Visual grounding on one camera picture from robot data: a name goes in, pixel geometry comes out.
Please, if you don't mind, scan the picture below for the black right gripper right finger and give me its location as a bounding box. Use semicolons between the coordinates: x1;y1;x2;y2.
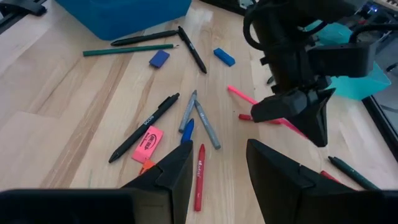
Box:
247;139;355;224

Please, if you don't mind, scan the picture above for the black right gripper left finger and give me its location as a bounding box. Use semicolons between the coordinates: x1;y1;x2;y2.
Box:
123;140;194;224

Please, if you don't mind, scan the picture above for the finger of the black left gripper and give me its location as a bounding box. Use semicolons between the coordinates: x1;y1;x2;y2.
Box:
251;90;312;123
292;88;336;147

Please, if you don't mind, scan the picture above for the red crayon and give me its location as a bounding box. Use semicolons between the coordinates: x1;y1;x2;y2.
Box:
194;142;206;212
238;113;282;125
320;170;340;184

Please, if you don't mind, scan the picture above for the pink crayon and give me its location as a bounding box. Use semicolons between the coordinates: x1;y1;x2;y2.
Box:
226;85;309;139

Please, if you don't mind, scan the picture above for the blue pen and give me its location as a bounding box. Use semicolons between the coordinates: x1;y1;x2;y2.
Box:
180;118;195;144

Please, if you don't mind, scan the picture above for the dark green pen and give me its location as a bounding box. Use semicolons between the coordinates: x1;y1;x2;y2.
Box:
328;155;381;191

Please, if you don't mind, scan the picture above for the light blue eraser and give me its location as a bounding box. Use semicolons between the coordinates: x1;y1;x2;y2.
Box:
213;47;236;67

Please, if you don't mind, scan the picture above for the black pen white scale print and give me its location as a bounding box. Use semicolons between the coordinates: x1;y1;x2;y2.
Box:
108;92;181;164

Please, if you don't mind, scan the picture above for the grey crayon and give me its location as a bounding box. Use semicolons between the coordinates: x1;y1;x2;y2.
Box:
194;100;222;151
178;89;198;134

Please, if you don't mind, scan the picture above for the dark blue eraser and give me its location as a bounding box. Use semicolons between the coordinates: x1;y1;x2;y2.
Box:
149;49;171;69

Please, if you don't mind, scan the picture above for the green pencil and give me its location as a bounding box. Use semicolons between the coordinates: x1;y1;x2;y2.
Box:
82;43;180;57

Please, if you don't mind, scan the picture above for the dark blue plastic bin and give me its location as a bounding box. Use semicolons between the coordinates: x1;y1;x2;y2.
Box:
55;0;193;41

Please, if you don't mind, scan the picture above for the orange-red eraser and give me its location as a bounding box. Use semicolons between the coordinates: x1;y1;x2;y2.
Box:
138;159;156;175

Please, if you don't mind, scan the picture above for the pink eraser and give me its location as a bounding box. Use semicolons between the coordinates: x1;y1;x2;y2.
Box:
131;125;165;164

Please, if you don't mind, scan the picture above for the teal plastic bin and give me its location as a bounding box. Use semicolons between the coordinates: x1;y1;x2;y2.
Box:
304;20;392;101

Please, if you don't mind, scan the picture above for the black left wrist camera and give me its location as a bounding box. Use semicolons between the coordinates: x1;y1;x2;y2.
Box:
307;40;379;78

